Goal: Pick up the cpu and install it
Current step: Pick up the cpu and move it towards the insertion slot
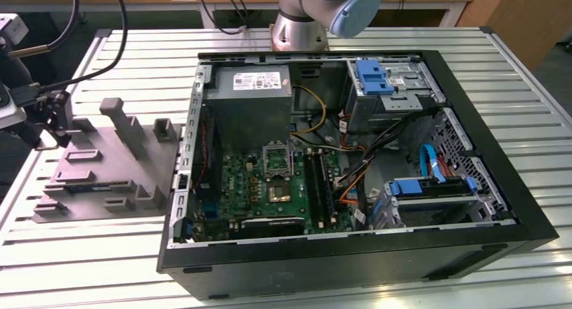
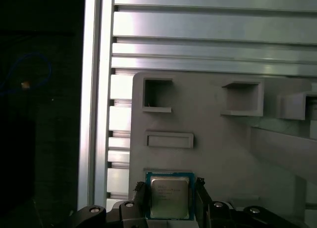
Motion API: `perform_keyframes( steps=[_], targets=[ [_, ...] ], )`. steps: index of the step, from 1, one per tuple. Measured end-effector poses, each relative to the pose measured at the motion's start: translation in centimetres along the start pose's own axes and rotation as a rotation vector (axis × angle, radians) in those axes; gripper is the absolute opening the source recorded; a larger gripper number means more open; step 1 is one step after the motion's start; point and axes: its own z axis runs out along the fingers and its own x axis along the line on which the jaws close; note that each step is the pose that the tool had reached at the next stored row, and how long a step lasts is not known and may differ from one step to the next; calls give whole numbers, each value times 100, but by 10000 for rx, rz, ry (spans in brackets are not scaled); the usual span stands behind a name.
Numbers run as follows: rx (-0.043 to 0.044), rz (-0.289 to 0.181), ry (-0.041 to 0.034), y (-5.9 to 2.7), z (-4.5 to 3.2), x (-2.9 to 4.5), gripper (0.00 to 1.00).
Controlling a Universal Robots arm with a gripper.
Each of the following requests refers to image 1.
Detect thin wire locking lever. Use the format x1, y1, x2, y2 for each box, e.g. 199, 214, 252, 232
287, 141, 298, 184

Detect CPU socket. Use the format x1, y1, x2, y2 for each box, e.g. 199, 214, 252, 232
264, 181, 296, 204

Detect loose RAM stick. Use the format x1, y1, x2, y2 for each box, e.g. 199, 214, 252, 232
64, 184, 112, 193

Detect grey plastic parts rack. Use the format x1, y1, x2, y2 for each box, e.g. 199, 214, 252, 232
31, 97, 186, 225

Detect grey power supply unit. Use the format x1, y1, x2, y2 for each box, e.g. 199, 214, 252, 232
203, 63, 295, 152

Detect green motherboard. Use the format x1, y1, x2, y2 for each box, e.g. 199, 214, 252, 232
190, 143, 359, 241

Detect graphics card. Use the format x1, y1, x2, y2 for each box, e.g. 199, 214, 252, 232
227, 214, 310, 238

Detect black RAM slot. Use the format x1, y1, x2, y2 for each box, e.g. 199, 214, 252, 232
304, 148, 319, 223
312, 148, 330, 223

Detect installed RAM stick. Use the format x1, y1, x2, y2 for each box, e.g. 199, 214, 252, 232
322, 148, 340, 225

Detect blue drive bay latch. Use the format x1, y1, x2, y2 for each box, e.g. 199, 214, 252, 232
355, 59, 398, 96

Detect black open PC case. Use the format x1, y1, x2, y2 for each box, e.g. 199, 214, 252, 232
156, 49, 560, 302

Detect metal drive cage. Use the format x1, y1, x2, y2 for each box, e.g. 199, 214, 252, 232
346, 59, 448, 134

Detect hard disk in blue carrier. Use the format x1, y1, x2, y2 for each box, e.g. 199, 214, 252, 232
388, 176, 482, 199

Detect metal disk bay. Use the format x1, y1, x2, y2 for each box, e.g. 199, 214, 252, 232
384, 193, 515, 229

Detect wooden cabinet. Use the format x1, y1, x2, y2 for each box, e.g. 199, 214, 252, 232
458, 0, 572, 72

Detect white wrist camera black face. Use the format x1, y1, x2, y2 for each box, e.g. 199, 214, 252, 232
0, 84, 27, 129

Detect black cable silver plug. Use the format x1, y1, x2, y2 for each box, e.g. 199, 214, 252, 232
7, 0, 82, 58

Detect pale grey wrist camera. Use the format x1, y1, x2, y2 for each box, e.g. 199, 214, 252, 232
0, 13, 30, 49

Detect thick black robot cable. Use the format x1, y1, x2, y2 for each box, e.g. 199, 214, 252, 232
39, 0, 132, 89

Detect red and black twisted wire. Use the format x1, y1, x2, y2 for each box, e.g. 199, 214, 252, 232
200, 116, 212, 189

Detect thin black hanging cable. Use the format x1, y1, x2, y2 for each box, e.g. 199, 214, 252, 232
195, 0, 250, 35

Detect yellow wire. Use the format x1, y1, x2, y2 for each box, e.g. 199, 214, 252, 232
290, 84, 327, 135

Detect white and grey wires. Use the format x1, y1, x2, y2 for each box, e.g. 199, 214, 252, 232
290, 134, 363, 152

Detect black cable bundle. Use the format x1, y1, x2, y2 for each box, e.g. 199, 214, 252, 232
335, 111, 442, 189

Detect blue flat wire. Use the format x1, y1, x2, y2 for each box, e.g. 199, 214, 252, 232
419, 143, 448, 184

